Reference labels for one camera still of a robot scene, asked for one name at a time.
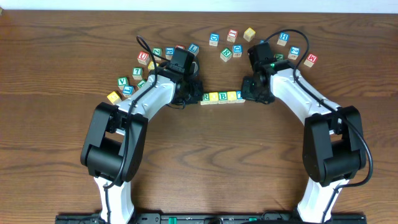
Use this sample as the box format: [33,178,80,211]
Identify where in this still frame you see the green tilted letter block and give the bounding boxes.
[137,80,146,89]

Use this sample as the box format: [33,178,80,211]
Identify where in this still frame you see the blue P block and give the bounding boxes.
[165,47,175,60]

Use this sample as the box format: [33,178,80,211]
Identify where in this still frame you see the red I block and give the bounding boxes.
[227,29,238,43]

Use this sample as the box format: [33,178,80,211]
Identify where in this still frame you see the green Z block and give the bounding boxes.
[152,47,162,61]

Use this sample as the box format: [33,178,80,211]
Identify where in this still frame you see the red M block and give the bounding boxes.
[303,54,318,68]

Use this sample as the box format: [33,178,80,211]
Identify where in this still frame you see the green B block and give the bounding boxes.
[218,91,228,104]

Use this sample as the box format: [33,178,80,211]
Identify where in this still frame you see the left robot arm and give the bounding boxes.
[80,48,203,223]

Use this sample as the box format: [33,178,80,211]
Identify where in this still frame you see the blue 2 block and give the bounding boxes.
[287,46,300,60]

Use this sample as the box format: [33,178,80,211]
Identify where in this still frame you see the blue D block middle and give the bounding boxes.
[233,45,243,58]

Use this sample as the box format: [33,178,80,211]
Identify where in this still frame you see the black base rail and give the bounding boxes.
[55,212,368,224]

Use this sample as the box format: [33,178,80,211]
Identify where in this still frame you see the blue L block lower left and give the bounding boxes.
[122,85,135,98]

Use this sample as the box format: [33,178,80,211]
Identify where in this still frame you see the blue T block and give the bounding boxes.
[236,90,245,103]

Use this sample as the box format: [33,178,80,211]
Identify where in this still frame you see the yellow block top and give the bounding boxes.
[243,27,256,42]

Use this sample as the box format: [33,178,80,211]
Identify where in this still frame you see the green r block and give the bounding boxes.
[220,47,233,62]
[200,93,210,105]

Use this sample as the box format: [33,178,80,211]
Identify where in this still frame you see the green N block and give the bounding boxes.
[275,54,284,61]

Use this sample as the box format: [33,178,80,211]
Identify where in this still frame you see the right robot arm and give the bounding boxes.
[241,42,367,223]

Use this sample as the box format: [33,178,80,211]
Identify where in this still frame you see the red U block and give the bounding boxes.
[137,51,150,65]

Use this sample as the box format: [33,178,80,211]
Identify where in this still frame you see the blue D block top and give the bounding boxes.
[209,33,220,47]

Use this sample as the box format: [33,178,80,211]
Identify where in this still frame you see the blue d block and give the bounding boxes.
[209,33,220,47]
[233,45,243,58]

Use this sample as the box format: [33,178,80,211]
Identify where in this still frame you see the green V block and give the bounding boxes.
[117,77,129,90]

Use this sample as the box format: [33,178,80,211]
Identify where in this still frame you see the yellow O block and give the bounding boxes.
[209,92,219,105]

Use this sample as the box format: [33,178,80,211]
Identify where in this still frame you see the blue l block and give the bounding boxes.
[122,85,135,98]
[188,44,200,56]

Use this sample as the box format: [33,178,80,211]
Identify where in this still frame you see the green 7 block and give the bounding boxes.
[132,67,144,80]

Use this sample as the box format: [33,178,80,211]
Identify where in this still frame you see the blue H block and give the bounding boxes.
[277,32,290,46]

